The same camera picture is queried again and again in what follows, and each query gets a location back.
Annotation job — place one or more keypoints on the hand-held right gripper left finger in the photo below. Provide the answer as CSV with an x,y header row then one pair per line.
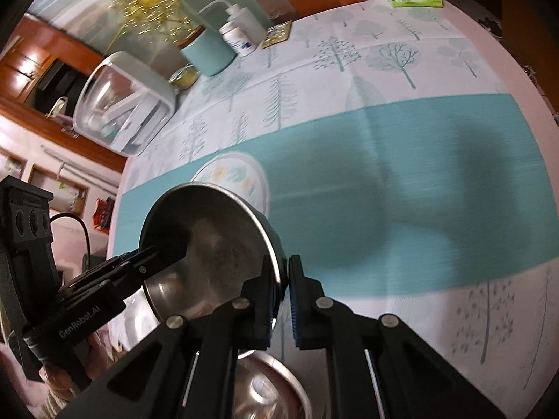
x,y
267,314

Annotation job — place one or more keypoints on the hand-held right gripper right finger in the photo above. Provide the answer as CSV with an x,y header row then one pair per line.
x,y
296,314

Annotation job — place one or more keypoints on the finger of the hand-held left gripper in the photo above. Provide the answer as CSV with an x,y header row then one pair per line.
x,y
139,266

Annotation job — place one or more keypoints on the plain steel bowl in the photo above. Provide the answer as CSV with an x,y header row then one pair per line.
x,y
270,388

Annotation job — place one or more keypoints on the small grey-blue steel bowl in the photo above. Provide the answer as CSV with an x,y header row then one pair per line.
x,y
218,244

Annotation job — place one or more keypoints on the person's left hand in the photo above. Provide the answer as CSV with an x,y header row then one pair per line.
x,y
56,379

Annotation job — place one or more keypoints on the red patterned bag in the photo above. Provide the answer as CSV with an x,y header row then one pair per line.
x,y
104,214

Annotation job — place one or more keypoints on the white floral plate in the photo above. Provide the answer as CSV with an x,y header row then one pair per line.
x,y
231,174

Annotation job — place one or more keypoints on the clear container with white lid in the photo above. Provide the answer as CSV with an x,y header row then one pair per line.
x,y
118,100

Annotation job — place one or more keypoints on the wooden shelf unit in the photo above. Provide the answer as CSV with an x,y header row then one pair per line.
x,y
26,65

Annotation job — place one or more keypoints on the small glass jar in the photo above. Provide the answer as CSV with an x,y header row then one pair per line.
x,y
185,78

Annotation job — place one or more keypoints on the teal cup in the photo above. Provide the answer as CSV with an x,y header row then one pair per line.
x,y
209,54

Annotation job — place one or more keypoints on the white pill bottle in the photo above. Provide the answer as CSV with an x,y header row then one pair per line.
x,y
238,39

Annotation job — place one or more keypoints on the tree-print tablecloth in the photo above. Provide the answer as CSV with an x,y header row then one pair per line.
x,y
349,52

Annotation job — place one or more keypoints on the white squeeze bottle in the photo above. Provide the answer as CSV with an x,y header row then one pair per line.
x,y
249,19

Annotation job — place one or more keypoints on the square patterned coaster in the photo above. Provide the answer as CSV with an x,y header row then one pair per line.
x,y
277,34

